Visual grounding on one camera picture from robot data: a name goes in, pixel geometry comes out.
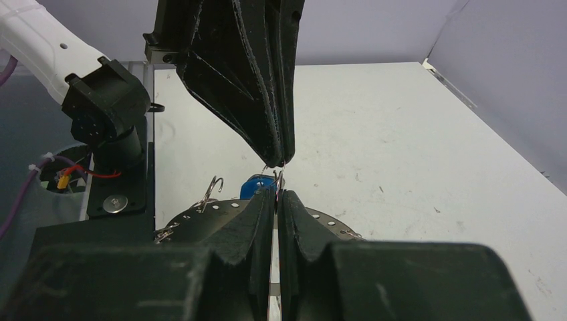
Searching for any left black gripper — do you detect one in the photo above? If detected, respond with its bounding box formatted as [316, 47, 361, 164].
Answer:
[142, 0, 304, 167]

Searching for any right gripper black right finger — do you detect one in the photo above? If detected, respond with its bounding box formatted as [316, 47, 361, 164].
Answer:
[277, 191, 354, 320]

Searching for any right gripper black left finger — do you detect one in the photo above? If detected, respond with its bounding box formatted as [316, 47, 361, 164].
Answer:
[196, 189, 275, 320]

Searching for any grey metal keyring disc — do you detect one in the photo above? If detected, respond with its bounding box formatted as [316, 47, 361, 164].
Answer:
[154, 176, 364, 247]

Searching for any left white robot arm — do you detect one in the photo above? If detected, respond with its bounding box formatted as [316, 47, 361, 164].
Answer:
[1, 1, 304, 172]

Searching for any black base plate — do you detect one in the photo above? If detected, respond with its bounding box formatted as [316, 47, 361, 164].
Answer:
[29, 116, 155, 256]

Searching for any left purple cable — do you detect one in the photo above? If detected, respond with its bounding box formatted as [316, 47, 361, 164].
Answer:
[0, 55, 90, 240]

